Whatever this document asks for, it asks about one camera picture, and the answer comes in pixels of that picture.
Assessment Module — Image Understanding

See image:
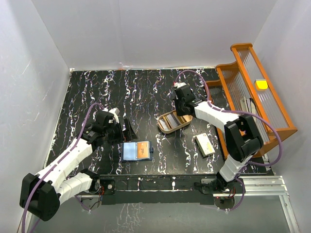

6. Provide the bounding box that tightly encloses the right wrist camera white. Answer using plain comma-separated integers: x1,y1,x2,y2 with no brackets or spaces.
173,82,187,89

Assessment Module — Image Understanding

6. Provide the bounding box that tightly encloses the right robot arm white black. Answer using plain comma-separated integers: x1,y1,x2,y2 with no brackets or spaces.
173,83,263,193

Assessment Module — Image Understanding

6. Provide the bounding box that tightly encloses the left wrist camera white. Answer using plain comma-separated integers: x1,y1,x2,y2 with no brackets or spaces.
109,108,120,123

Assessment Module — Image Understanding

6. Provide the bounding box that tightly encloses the white small carton box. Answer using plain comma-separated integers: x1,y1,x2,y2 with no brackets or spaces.
194,133,215,157

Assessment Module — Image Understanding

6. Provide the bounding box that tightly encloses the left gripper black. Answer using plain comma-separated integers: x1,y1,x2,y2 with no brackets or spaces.
104,118,137,146

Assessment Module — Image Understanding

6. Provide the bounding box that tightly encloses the yellow sticky note block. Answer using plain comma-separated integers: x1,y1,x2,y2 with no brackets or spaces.
254,79,269,91

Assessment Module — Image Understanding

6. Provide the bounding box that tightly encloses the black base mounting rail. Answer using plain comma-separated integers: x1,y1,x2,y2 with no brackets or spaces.
80,169,246,207

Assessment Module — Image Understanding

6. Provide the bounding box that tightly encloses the orange wooden tiered shelf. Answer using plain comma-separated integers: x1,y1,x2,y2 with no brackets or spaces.
204,43,298,158

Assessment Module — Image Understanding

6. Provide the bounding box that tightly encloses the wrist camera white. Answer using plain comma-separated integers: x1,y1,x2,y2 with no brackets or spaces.
109,108,120,123
173,82,187,89

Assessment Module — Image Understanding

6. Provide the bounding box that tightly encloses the beige oval card tray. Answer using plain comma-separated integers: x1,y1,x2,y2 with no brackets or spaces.
157,110,193,134

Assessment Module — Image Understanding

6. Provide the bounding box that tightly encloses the stack of credit cards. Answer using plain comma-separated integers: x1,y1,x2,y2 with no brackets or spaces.
162,112,186,129

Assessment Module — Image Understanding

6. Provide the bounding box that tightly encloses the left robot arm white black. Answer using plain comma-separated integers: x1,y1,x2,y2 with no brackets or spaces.
19,110,137,221

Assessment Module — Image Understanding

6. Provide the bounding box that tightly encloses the blue leather card holder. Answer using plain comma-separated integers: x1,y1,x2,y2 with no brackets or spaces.
121,141,154,162

